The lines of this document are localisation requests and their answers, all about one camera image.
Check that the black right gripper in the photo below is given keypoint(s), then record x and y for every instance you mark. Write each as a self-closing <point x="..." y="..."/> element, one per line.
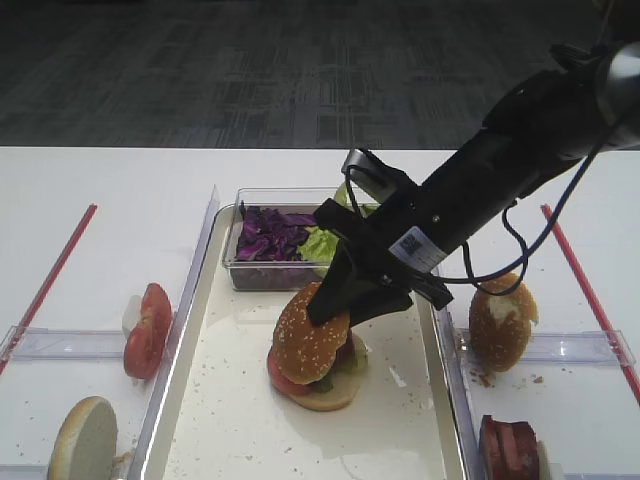
<point x="364" y="277"/>

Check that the sesame top bun front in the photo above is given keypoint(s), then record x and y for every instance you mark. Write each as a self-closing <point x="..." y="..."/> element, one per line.
<point x="304" y="353"/>

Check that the sesame bun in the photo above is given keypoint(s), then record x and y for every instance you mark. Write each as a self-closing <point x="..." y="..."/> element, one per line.
<point x="500" y="326"/>
<point x="304" y="353"/>

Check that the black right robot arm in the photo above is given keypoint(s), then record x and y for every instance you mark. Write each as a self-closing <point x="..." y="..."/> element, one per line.
<point x="553" y="122"/>

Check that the green lettuce leaves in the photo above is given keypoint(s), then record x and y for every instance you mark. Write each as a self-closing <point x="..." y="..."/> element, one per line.
<point x="321" y="245"/>

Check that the sliced meat patties stack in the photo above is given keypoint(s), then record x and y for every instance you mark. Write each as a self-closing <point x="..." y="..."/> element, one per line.
<point x="509" y="449"/>

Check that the white pusher block tomato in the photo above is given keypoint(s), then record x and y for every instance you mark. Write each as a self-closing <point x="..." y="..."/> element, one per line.
<point x="131" y="314"/>

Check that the white pusher block meat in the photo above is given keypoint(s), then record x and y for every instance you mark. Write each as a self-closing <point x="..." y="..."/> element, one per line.
<point x="548" y="470"/>

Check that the bottom bun on tray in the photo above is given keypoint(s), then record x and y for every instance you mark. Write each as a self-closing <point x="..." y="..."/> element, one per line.
<point x="336" y="390"/>

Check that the clear plastic salad container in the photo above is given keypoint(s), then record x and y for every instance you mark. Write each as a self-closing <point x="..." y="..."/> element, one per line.
<point x="273" y="275"/>

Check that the shredded purple cabbage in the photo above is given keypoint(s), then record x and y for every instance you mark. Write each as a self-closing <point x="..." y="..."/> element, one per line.
<point x="267" y="234"/>

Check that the sesame top bun rear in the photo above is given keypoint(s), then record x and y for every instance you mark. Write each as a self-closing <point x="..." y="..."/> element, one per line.
<point x="500" y="326"/>

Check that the silver metal tray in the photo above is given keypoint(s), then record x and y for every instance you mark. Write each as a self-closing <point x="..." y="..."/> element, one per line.
<point x="229" y="423"/>

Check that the left red rod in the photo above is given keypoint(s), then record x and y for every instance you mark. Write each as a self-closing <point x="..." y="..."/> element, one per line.
<point x="50" y="277"/>

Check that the red rod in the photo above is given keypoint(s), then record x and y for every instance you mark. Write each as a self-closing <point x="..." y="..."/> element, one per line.
<point x="50" y="277"/>
<point x="590" y="295"/>

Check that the right red rod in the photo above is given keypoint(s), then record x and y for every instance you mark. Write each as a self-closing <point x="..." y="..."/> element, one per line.
<point x="590" y="295"/>

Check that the right long clear rail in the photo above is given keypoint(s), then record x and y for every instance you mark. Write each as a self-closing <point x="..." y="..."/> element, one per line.
<point x="468" y="456"/>

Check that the long clear rail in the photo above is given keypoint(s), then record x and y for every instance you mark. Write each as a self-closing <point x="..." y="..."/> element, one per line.
<point x="468" y="456"/>
<point x="157" y="432"/>

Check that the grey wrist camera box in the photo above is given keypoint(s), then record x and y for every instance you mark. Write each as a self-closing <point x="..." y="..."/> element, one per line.
<point x="379" y="180"/>

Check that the right upper clear cross rail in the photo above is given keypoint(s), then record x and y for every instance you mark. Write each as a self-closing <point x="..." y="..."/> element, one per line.
<point x="601" y="348"/>

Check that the clear cross rail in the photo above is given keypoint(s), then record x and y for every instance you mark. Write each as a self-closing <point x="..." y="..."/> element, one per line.
<point x="43" y="344"/>
<point x="23" y="472"/>
<point x="601" y="348"/>

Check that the tomato slices on left rail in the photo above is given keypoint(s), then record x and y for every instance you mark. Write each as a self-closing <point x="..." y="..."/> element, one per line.
<point x="145" y="344"/>

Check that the left long clear rail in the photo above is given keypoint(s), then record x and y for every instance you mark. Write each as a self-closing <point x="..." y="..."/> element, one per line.
<point x="157" y="432"/>

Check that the bun half on left rail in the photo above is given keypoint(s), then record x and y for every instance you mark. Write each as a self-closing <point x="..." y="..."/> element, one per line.
<point x="86" y="442"/>

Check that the left upper clear cross rail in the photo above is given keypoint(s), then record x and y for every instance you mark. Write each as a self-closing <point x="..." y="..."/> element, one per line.
<point x="43" y="344"/>

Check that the left lower clear cross rail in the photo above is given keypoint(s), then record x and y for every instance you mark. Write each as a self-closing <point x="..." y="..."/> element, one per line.
<point x="23" y="472"/>

